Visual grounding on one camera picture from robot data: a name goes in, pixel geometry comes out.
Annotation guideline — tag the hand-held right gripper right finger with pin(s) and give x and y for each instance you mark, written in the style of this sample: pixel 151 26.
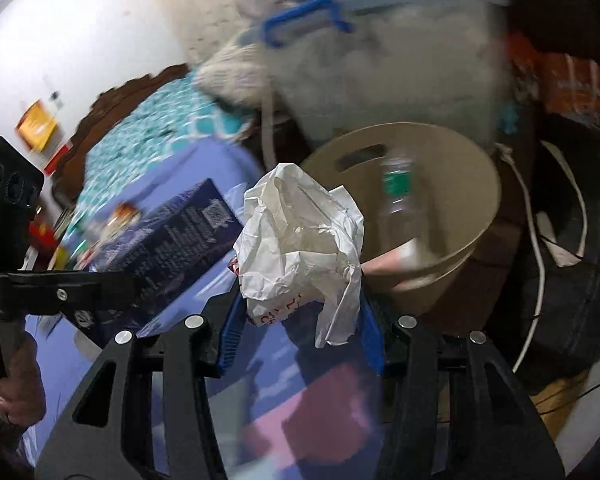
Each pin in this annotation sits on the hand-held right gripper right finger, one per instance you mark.
pixel 372 332

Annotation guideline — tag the checked grey pillow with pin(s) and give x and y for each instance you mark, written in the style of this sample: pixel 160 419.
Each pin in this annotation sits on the checked grey pillow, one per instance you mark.
pixel 230 75

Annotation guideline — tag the red box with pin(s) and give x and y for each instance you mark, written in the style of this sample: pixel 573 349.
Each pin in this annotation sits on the red box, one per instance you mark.
pixel 42 235

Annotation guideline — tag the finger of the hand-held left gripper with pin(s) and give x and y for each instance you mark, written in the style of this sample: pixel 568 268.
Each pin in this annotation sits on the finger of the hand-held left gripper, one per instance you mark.
pixel 70 292

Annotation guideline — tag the dark blue printed carton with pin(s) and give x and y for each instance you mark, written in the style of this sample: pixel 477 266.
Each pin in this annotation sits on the dark blue printed carton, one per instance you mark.
pixel 180 240

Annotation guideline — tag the clear plastic bottle green label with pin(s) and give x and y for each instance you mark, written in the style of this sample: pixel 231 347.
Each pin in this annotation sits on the clear plastic bottle green label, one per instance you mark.
pixel 397 195

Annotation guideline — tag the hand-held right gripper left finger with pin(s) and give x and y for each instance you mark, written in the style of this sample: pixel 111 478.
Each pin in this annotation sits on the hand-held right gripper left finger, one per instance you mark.
pixel 230 335

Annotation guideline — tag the person's left hand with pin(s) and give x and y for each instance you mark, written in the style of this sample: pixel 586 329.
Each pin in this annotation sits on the person's left hand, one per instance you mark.
pixel 22 395

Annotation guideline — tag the teal paper cutout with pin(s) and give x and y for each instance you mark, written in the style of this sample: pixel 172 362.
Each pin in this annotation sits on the teal paper cutout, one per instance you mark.
pixel 506 116

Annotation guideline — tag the white paper bag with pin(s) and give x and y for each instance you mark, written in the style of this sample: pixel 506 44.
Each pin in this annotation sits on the white paper bag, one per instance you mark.
pixel 290 240

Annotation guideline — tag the teal patterned blanket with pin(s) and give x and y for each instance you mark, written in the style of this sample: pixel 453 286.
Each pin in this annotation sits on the teal patterned blanket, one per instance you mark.
pixel 145 130

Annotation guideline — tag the carved wooden headboard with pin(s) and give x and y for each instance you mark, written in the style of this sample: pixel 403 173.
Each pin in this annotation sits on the carved wooden headboard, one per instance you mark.
pixel 110 95

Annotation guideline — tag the orange wall calendar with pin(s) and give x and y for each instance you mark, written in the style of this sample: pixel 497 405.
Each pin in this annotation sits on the orange wall calendar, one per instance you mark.
pixel 36 127

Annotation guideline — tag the small orange packet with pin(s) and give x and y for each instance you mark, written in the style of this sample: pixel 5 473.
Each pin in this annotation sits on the small orange packet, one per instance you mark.
pixel 522 70

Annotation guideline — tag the purple printed cloth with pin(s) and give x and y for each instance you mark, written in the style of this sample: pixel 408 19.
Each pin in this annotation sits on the purple printed cloth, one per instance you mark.
pixel 280 355

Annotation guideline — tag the beige round bin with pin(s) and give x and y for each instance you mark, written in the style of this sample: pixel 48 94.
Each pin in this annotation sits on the beige round bin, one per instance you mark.
pixel 440 170

